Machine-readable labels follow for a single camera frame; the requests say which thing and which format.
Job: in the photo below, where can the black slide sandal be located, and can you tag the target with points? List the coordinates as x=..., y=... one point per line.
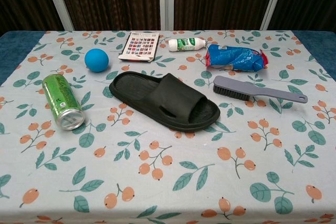
x=181, y=95

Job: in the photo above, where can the white bottle with green label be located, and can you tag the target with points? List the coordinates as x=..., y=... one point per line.
x=183, y=44

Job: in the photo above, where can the floral print tablecloth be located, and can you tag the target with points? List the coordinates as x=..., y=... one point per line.
x=168, y=171

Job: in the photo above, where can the blue snack bag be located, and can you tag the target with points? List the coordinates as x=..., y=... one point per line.
x=233, y=57

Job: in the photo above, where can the blue ball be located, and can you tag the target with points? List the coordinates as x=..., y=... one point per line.
x=96, y=60

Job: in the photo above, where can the green drink can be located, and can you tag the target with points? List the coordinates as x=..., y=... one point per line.
x=60, y=98

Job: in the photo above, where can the white partition frame post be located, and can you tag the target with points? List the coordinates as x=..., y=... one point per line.
x=167, y=1
x=273, y=1
x=56, y=1

